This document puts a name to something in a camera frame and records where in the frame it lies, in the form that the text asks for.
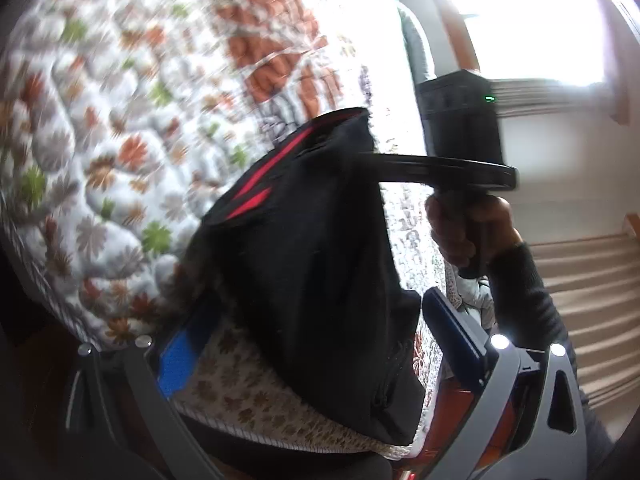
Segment floral quilted bedspread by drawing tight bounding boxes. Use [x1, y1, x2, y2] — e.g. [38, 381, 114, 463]
[1, 0, 446, 460]

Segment window with wooden frame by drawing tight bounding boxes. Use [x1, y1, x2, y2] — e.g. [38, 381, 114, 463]
[434, 0, 630, 125]

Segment grey duvet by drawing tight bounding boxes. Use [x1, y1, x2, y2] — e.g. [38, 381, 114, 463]
[398, 2, 436, 86]

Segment person's right hand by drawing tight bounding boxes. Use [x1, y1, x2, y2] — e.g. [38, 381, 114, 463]
[424, 192, 524, 273]

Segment black pants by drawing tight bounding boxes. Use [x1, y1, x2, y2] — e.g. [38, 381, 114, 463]
[182, 108, 425, 445]

